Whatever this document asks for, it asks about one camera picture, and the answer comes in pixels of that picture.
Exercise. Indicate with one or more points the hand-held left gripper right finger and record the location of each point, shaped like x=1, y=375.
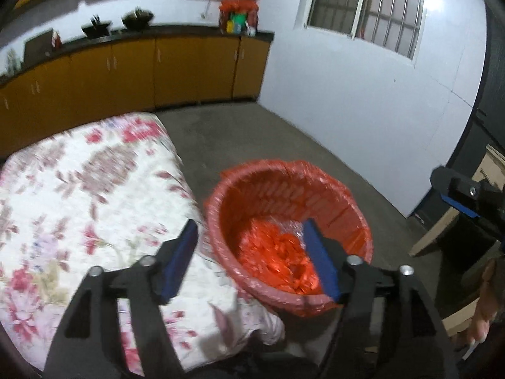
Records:
x=321, y=260

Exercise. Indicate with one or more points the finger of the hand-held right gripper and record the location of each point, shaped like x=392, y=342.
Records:
x=459, y=205

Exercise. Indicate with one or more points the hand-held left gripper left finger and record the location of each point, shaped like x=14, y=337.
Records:
x=179, y=260

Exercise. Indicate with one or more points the red plastic wrapper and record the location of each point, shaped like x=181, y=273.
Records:
x=276, y=256

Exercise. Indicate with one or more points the red lined waste bin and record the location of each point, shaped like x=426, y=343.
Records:
x=276, y=189

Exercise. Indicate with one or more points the person's right hand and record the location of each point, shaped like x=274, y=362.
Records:
x=487, y=308

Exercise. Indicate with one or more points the tan wooden panel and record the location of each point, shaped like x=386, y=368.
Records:
x=434, y=233

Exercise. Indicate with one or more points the orange base kitchen cabinets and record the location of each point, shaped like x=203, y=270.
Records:
x=130, y=75

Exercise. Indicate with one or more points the barred window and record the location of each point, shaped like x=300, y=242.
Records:
x=367, y=8

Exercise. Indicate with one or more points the black wok with lid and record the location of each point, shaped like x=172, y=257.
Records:
x=137, y=19

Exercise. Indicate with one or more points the open black wok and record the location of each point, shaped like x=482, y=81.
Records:
x=96, y=29

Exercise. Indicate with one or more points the red bottle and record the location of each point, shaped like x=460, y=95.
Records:
x=56, y=39

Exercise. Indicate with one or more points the brown cutting board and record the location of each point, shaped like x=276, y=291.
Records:
x=38, y=43

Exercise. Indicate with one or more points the red bag of containers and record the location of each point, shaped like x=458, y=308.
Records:
x=236, y=8

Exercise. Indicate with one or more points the glass jar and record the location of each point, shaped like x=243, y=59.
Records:
x=12, y=62

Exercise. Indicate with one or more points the dark door frame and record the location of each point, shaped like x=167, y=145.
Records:
x=495, y=87

